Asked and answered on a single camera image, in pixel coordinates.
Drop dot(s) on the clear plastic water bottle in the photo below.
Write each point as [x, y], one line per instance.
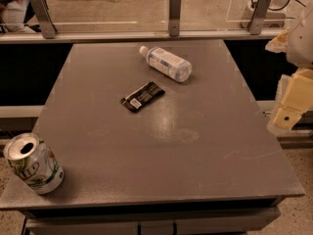
[167, 63]

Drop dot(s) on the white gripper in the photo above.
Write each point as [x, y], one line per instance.
[301, 46]

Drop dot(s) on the green white 7up can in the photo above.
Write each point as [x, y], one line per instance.
[30, 159]

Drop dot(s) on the black rxbar chocolate wrapper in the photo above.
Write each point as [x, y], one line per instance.
[143, 96]

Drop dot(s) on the person in background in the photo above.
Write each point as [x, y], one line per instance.
[12, 13]

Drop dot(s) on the metal bracket post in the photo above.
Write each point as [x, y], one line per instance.
[257, 20]
[40, 9]
[174, 17]

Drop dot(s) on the right metal bracket post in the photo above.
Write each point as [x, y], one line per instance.
[257, 20]

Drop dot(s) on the grey table drawer cabinet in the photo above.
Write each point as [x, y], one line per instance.
[212, 218]

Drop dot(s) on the middle metal bracket post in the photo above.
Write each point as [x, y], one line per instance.
[174, 17]

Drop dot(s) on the white base device with cable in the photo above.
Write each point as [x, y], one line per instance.
[276, 13]

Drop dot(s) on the left metal bracket post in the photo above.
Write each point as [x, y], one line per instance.
[40, 9]

